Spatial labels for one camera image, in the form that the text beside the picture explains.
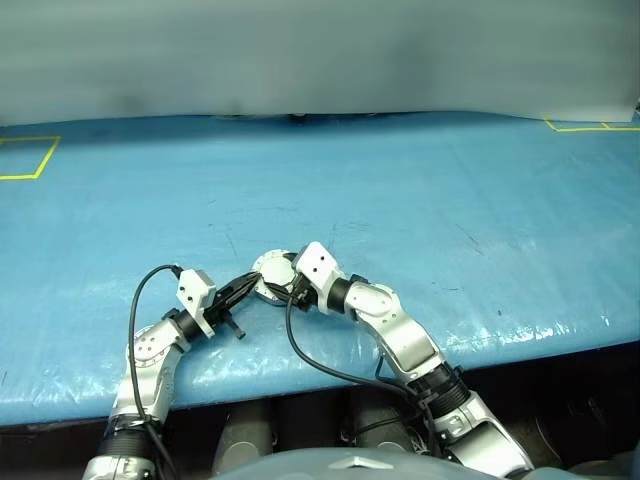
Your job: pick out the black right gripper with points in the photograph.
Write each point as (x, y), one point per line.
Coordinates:
(302, 295)

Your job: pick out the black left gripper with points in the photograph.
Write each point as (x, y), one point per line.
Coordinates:
(222, 315)

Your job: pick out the grey hinged motor lid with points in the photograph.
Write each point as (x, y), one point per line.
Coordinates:
(275, 270)

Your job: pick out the grey round motor housing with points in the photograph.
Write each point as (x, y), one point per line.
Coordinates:
(266, 296)

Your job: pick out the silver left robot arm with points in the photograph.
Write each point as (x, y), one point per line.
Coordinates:
(150, 350)

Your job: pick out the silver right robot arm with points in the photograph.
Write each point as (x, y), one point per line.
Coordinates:
(400, 330)

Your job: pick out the dark rounded shape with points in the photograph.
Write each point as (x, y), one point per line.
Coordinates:
(245, 435)

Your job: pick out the blue-grey robot torso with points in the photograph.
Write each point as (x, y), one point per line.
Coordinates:
(350, 469)

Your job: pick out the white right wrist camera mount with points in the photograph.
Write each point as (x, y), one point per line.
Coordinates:
(315, 265)

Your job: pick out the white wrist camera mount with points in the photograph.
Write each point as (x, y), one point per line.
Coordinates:
(195, 295)
(315, 265)

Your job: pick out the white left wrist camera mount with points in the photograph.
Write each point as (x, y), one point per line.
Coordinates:
(195, 295)

